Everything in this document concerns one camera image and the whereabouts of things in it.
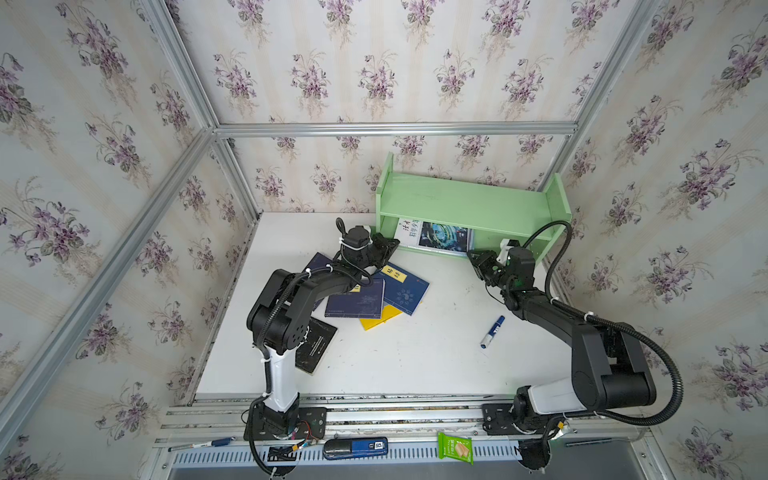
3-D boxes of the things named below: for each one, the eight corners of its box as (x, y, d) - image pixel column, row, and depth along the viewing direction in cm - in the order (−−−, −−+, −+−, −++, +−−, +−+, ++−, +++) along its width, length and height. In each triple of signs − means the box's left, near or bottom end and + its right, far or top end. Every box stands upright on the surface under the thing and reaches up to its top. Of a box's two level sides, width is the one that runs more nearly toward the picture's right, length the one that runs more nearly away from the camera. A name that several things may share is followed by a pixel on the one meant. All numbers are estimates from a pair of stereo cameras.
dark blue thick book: (327, 321, 93) (324, 314, 89) (332, 285, 101) (330, 278, 98) (385, 321, 93) (385, 315, 90) (385, 285, 101) (385, 278, 98)
